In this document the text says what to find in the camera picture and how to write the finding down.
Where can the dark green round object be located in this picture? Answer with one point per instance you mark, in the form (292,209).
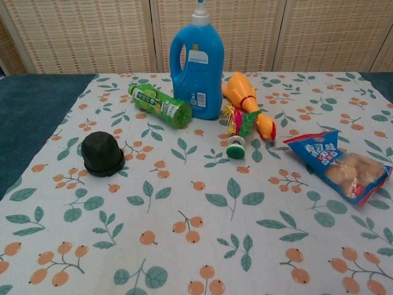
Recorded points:
(101,153)

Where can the colourful feather shuttlecock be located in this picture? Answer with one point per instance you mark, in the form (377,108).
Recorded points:
(237,123)

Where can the green tea bottle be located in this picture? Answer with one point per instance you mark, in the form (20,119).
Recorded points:
(156,104)

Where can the white floral tablecloth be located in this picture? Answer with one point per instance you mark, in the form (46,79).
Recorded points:
(196,215)

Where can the blue detergent pump bottle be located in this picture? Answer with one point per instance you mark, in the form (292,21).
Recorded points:
(196,77)

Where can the yellow rubber chicken toy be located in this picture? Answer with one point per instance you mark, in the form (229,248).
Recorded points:
(242,92)

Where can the blue snack bag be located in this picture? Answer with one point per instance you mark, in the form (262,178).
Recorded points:
(319,156)

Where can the bamboo folding screen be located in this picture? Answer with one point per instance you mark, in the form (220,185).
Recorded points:
(92,33)

